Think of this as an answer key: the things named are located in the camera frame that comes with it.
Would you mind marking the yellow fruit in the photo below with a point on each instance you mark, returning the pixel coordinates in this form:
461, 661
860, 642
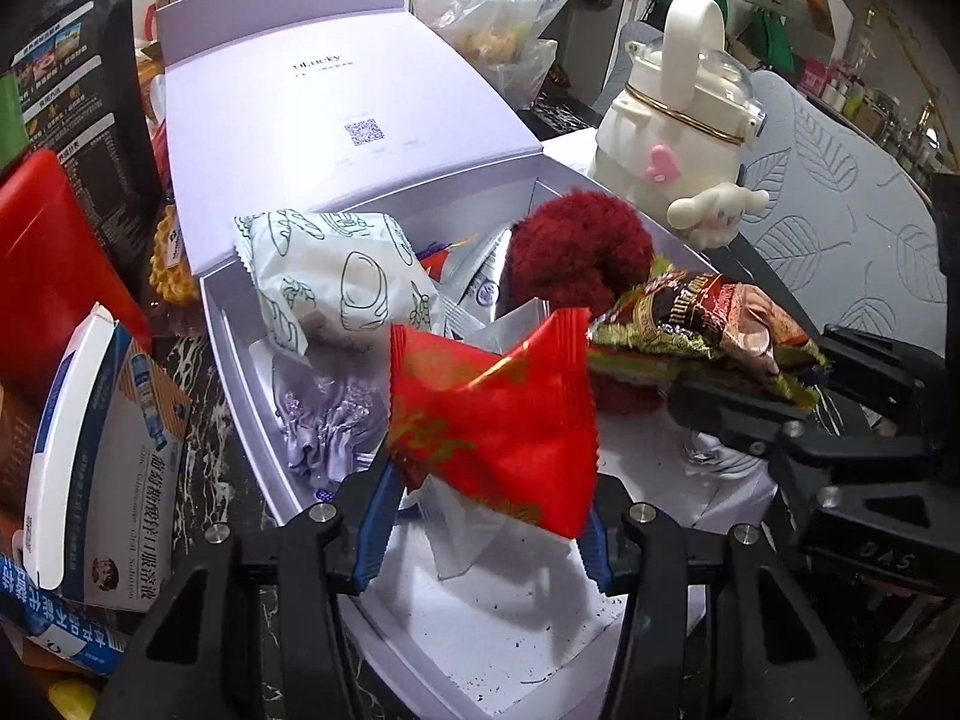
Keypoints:
71, 701

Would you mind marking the blue white tube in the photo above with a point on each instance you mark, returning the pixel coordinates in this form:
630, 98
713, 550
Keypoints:
60, 615

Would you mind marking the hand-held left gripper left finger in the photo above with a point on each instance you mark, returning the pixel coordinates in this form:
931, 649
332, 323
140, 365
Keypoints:
375, 532

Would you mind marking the purple tassel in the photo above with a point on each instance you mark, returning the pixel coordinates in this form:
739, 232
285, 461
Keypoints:
433, 246

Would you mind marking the yellow crochet item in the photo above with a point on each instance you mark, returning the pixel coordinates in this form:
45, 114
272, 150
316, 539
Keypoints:
176, 262

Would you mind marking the white tissue pack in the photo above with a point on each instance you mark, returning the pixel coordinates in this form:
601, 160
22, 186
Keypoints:
570, 151

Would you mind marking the silver purple snack packet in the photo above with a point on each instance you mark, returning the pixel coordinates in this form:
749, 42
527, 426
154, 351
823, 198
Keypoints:
480, 277

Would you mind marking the red bottle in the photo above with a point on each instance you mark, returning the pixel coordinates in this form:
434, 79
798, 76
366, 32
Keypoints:
60, 262

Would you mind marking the lilac gift box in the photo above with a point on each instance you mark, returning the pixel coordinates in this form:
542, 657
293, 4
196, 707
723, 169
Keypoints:
300, 127

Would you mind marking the clear plastic food bag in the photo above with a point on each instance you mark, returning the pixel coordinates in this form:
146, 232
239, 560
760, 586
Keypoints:
487, 7

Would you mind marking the green gold snack packet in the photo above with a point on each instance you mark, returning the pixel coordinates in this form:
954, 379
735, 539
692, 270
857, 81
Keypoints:
690, 330

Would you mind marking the grey leaf pattern cushion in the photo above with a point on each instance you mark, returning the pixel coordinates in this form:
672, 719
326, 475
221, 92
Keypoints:
840, 187

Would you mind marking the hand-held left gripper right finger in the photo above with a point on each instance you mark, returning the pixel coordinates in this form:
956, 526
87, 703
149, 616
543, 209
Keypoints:
596, 551

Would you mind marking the white cartoon water bottle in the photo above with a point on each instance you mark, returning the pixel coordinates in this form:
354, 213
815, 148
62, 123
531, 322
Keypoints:
652, 127

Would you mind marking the clear candy packet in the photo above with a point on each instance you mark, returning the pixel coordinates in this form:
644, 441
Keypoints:
457, 532

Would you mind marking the white patterned bread packet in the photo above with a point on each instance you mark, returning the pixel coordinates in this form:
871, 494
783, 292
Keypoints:
337, 277

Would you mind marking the white cabinet with bottles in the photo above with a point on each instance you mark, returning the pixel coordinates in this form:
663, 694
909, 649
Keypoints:
870, 105

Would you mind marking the black printed pouch bag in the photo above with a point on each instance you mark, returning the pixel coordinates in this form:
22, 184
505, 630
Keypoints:
82, 112

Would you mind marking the red snack packet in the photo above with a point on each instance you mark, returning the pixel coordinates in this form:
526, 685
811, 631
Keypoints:
495, 420

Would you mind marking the blue white medicine box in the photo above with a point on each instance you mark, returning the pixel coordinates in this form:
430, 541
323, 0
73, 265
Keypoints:
112, 465

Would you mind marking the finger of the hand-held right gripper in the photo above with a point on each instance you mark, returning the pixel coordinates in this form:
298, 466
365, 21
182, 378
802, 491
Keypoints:
877, 356
735, 412

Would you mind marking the red fuzzy scrunchie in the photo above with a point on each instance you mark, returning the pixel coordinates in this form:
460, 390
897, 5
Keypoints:
570, 247

